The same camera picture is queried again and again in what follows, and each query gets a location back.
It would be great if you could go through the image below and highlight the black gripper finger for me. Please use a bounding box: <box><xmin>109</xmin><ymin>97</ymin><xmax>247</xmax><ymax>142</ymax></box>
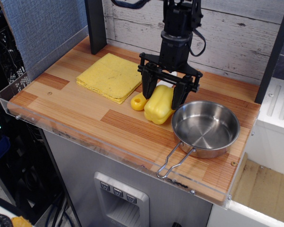
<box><xmin>171</xmin><ymin>82</ymin><xmax>192</xmax><ymax>110</ymax></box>
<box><xmin>142</xmin><ymin>68</ymin><xmax>158</xmax><ymax>99</ymax></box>

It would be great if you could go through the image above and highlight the yellow toy bell pepper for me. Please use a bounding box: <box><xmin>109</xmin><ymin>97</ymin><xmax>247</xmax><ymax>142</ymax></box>
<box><xmin>144</xmin><ymin>85</ymin><xmax>175</xmax><ymax>125</ymax></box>

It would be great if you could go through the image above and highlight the black perforated crate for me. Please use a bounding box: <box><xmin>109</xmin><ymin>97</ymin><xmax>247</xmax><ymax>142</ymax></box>
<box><xmin>0</xmin><ymin>15</ymin><xmax>25</xmax><ymax>90</ymax></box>

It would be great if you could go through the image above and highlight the folded yellow towel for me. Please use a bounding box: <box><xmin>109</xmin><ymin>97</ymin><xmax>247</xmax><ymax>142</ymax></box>
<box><xmin>76</xmin><ymin>53</ymin><xmax>142</xmax><ymax>104</ymax></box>

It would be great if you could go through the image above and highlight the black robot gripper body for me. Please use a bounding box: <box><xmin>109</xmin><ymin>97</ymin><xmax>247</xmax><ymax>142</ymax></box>
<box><xmin>138</xmin><ymin>33</ymin><xmax>202</xmax><ymax>92</ymax></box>

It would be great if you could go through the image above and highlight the ice dispenser panel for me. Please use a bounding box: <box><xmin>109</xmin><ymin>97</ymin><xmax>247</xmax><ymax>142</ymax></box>
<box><xmin>94</xmin><ymin>172</ymin><xmax>150</xmax><ymax>227</ymax></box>

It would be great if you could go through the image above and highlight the black vertical post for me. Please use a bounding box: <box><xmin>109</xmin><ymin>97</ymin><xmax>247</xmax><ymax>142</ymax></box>
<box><xmin>254</xmin><ymin>16</ymin><xmax>284</xmax><ymax>104</ymax></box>
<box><xmin>84</xmin><ymin>0</ymin><xmax>107</xmax><ymax>55</ymax></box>

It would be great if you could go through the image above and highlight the black vertical post right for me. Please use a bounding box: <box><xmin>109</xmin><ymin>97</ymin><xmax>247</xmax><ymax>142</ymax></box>
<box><xmin>254</xmin><ymin>16</ymin><xmax>284</xmax><ymax>104</ymax></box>

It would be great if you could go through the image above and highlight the yellow object bottom left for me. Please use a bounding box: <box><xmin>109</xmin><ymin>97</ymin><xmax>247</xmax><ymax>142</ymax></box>
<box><xmin>11</xmin><ymin>216</ymin><xmax>33</xmax><ymax>227</ymax></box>

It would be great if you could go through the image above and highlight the white toy sink counter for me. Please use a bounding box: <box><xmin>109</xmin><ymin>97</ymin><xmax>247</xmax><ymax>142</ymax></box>
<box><xmin>245</xmin><ymin>78</ymin><xmax>284</xmax><ymax>174</ymax></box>

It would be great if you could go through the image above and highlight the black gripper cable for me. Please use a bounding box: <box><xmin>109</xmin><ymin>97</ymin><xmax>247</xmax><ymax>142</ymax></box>
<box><xmin>188</xmin><ymin>28</ymin><xmax>207</xmax><ymax>57</ymax></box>

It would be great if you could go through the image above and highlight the black vertical post left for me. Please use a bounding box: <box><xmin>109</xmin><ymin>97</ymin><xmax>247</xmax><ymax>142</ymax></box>
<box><xmin>84</xmin><ymin>0</ymin><xmax>107</xmax><ymax>55</ymax></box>

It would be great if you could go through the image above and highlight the clear acrylic table guard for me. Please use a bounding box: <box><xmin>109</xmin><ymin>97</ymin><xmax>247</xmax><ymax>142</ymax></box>
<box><xmin>0</xmin><ymin>28</ymin><xmax>260</xmax><ymax>207</ymax></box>

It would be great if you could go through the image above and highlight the toy knife yellow handle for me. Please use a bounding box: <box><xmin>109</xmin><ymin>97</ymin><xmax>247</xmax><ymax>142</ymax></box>
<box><xmin>130</xmin><ymin>72</ymin><xmax>179</xmax><ymax>111</ymax></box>

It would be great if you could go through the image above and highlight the blue fabric panel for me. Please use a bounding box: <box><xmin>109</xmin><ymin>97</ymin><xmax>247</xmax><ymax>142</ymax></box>
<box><xmin>0</xmin><ymin>0</ymin><xmax>88</xmax><ymax>81</ymax></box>

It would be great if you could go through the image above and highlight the stainless steel pan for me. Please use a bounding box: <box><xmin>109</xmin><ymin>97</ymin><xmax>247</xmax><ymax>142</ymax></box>
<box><xmin>156</xmin><ymin>101</ymin><xmax>240</xmax><ymax>179</ymax></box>

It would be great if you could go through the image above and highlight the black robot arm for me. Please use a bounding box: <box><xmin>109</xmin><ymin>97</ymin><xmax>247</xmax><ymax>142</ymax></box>
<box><xmin>138</xmin><ymin>0</ymin><xmax>203</xmax><ymax>110</ymax></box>

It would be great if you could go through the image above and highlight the silver toy fridge cabinet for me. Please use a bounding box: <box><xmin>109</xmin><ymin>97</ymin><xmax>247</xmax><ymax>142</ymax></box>
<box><xmin>45</xmin><ymin>132</ymin><xmax>212</xmax><ymax>227</ymax></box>

